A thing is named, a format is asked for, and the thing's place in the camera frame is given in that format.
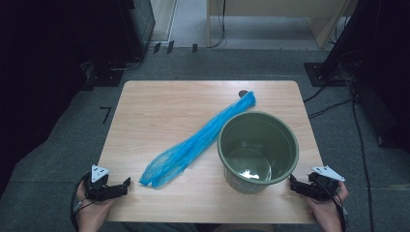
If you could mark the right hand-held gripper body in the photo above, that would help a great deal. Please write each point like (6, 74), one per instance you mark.
(322, 188)

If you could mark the black stand base plate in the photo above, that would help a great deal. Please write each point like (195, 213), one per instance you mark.
(104, 77)
(322, 75)

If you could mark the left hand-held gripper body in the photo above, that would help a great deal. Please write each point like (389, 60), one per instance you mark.
(96, 190)

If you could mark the green plastic bucket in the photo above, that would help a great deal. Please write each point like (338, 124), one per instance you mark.
(257, 135)

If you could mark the person's left hand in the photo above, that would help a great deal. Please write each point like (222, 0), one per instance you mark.
(92, 216)

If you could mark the black cabinet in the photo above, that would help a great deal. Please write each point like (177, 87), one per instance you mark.
(140, 25)

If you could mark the person's right hand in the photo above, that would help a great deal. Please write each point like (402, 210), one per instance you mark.
(327, 216)

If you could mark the blue plastic bag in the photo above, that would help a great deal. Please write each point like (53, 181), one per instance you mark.
(196, 137)

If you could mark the light wooden desk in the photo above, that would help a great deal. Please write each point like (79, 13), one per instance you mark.
(267, 8)

